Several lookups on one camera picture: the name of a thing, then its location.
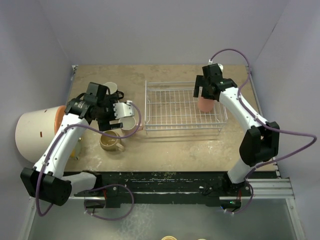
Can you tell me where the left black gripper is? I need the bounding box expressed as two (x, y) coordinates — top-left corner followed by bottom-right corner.
(96, 94), (123, 132)

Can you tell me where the pink cup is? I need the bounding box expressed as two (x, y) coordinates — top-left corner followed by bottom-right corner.
(118, 116), (144, 135)

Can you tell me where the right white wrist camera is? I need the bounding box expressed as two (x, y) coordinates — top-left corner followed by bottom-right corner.
(206, 59), (225, 72)

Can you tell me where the right aluminium table rail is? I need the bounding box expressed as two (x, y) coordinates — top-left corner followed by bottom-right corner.
(245, 65), (282, 179)

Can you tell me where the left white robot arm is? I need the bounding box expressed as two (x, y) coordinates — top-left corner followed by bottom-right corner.
(20, 82), (134, 206)

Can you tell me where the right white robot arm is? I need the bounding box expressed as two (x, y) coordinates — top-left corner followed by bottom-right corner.
(193, 63), (280, 196)

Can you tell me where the salmon tall tumbler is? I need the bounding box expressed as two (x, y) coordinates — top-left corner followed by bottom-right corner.
(197, 96), (215, 113)

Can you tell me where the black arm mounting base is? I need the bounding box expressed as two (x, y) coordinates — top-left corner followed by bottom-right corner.
(76, 171), (251, 208)

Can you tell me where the large cream cylindrical bucket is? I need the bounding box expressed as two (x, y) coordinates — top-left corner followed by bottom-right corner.
(15, 105), (66, 163)

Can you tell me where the white wire dish rack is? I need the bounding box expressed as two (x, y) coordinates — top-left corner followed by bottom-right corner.
(144, 81), (228, 132)

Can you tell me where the aluminium front frame rail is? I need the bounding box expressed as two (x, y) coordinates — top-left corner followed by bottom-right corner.
(29, 177), (294, 200)

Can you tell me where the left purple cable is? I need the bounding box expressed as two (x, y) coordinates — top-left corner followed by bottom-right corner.
(35, 102), (143, 221)

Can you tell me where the purple cable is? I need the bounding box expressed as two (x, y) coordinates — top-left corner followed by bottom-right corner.
(35, 102), (143, 221)
(208, 48), (318, 216)

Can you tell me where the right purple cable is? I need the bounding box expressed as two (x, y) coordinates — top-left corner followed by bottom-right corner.
(208, 48), (318, 216)

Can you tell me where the black hexagonal ceramic mug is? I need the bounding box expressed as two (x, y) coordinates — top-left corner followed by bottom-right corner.
(103, 82), (124, 100)

